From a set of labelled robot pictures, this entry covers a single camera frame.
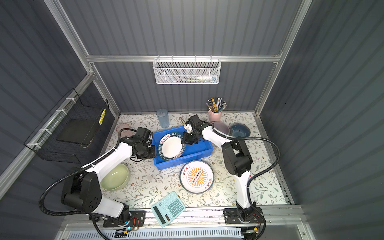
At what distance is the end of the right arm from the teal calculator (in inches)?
12.3

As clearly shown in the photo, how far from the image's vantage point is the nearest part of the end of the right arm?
28.9 inches

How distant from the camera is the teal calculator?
73 centimetres
